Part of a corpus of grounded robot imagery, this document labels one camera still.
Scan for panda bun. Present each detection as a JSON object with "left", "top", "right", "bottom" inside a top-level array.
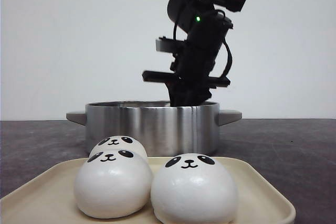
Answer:
[
  {"left": 74, "top": 149, "right": 153, "bottom": 219},
  {"left": 151, "top": 153, "right": 238, "bottom": 223},
  {"left": 89, "top": 135, "right": 148, "bottom": 160}
]

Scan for beige square tray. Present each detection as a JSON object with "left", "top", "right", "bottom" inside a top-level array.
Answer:
[{"left": 1, "top": 157, "right": 296, "bottom": 223}]

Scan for stainless steel steamer pot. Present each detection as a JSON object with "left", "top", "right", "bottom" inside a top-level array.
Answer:
[{"left": 66, "top": 101, "right": 242, "bottom": 156}]

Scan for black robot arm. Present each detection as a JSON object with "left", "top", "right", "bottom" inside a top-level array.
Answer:
[{"left": 142, "top": 0, "right": 246, "bottom": 106}]

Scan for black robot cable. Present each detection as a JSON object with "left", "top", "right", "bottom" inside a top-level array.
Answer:
[{"left": 220, "top": 39, "right": 234, "bottom": 78}]

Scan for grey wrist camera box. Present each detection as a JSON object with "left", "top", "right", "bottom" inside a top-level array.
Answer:
[{"left": 155, "top": 36, "right": 184, "bottom": 54}]

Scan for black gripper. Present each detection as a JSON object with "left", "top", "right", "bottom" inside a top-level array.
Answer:
[{"left": 142, "top": 41, "right": 231, "bottom": 106}]

